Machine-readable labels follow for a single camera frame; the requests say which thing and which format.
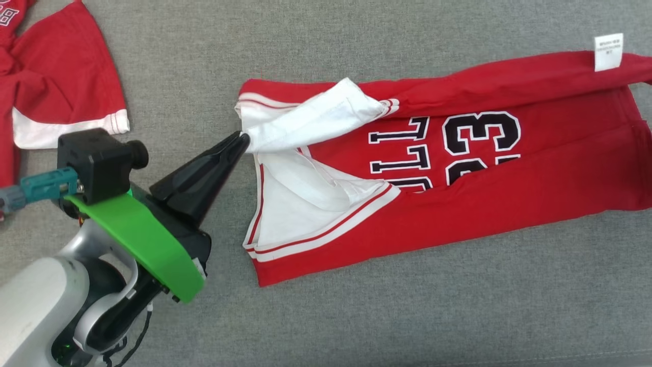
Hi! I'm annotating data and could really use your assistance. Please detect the red basketball jersey number 23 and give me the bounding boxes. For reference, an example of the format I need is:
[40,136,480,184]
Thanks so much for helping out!
[235,34,652,287]

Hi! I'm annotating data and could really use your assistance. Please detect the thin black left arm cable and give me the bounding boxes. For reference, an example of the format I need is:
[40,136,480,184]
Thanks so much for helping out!
[102,305,153,367]

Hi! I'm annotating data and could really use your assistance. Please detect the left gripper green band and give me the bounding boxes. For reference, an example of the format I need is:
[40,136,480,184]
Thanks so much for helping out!
[65,131,251,305]

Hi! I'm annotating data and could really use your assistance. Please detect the red shorts white stripes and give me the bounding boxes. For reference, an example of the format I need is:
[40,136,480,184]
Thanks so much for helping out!
[0,0,129,187]

